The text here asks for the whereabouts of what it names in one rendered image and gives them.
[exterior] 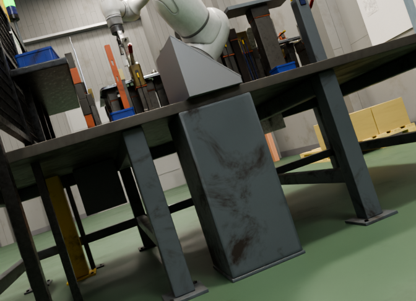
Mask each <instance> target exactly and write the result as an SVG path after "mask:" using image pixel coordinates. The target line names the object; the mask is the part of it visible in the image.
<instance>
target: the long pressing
mask: <svg viewBox="0 0 416 301"><path fill-rule="evenodd" d="M296 40H297V41H296ZM300 40H301V38H300V36H295V37H292V38H287V39H284V40H280V41H279V44H280V48H281V50H282V49H283V46H284V45H286V44H285V43H287V42H288V43H289V42H290V43H293V45H294V44H296V43H297V42H298V41H300ZM291 41H293V42H291ZM281 44H283V45H281ZM155 77H158V78H160V74H159V72H157V73H154V74H149V75H146V76H144V79H145V81H146V80H149V79H152V80H153V79H154V78H155ZM125 82H126V86H127V87H129V85H131V86H132V85H134V84H133V82H132V79H131V80H128V81H125ZM111 89H116V93H117V95H119V91H118V88H117V85H116V84H112V85H108V86H105V87H102V88H101V89H100V98H107V97H106V91H107V90H111Z"/></svg>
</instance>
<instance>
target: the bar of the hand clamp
mask: <svg viewBox="0 0 416 301"><path fill-rule="evenodd" d="M121 41H122V43H123V47H124V50H125V53H126V57H127V59H128V63H129V65H130V66H131V63H130V62H131V59H130V54H129V50H128V43H130V42H129V38H128V37H124V38H121Z"/></svg>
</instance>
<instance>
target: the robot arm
mask: <svg viewBox="0 0 416 301"><path fill-rule="evenodd" d="M149 1H150V0H124V1H120V0H99V3H100V8H101V10H102V14H103V16H104V17H105V19H106V22H107V25H108V28H109V29H110V30H111V34H112V35H113V36H116V41H117V42H118V46H119V51H120V54H121V57H122V59H123V63H124V67H126V66H128V64H129V63H128V59H127V57H126V53H125V50H124V47H123V43H122V41H121V38H124V35H123V33H124V27H123V21H127V22H133V21H135V20H137V19H138V18H139V17H140V14H141V9H142V8H143V7H144V6H145V5H146V4H147V3H148V2H149ZM152 3H153V5H154V8H155V10H156V11H157V12H158V14H159V15H160V16H161V18H162V19H163V20H164V21H165V22H166V23H167V24H168V25H169V26H170V27H171V28H172V29H173V30H174V31H175V32H176V33H178V34H179V35H180V37H181V39H182V41H183V42H184V43H186V44H187V45H189V46H191V47H193V48H194V49H196V50H198V51H200V52H201V53H203V54H205V55H206V56H208V57H210V58H212V59H213V60H215V61H218V59H219V58H220V55H221V54H222V51H223V49H224V47H225V45H226V42H227V40H228V36H229V32H230V22H229V19H228V17H227V16H226V14H225V13H224V12H222V11H221V10H219V9H216V8H214V7H208V8H206V7H205V5H204V3H203V2H202V0H152Z"/></svg>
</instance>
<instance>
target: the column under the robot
mask: <svg viewBox="0 0 416 301"><path fill-rule="evenodd" d="M168 128H169V130H170V134H171V137H172V140H173V143H174V145H175V149H176V152H177V154H178V158H179V160H180V164H181V167H182V169H183V173H184V177H185V179H186V182H187V185H188V188H189V192H190V194H191V197H192V200H193V203H194V207H195V209H196V212H197V216H198V218H199V222H200V225H201V228H202V231H203V234H204V237H205V240H206V243H207V246H208V249H209V252H210V255H211V258H212V261H213V264H214V265H213V268H214V269H215V270H217V271H218V272H219V273H221V274H222V275H224V276H225V277H226V278H227V279H229V280H230V281H232V282H233V283H234V282H237V281H240V280H242V279H244V278H247V277H249V276H252V275H254V274H256V273H259V272H261V271H263V270H266V269H268V268H271V267H273V266H275V265H278V264H280V263H283V262H285V261H288V260H290V259H292V258H295V257H297V256H300V255H302V254H304V253H306V252H305V250H303V249H302V246H301V243H300V239H299V237H298V234H297V230H296V228H295V224H294V222H293V219H292V215H291V213H290V209H289V207H288V204H287V201H286V199H285V195H284V192H283V189H282V186H281V184H280V180H279V177H278V174H277V171H276V169H275V165H274V162H273V159H272V156H271V153H270V150H269V147H268V145H267V141H266V138H265V135H264V132H263V130H262V127H261V124H260V121H259V118H258V114H257V112H256V109H255V106H254V103H253V99H252V97H251V94H250V92H247V93H245V94H241V95H237V96H234V97H230V98H226V99H224V100H220V101H218V102H214V103H210V104H207V105H203V106H201V107H197V108H193V109H190V110H186V111H183V112H180V113H178V114H177V116H176V117H175V118H174V119H173V120H172V121H171V123H170V124H169V125H168Z"/></svg>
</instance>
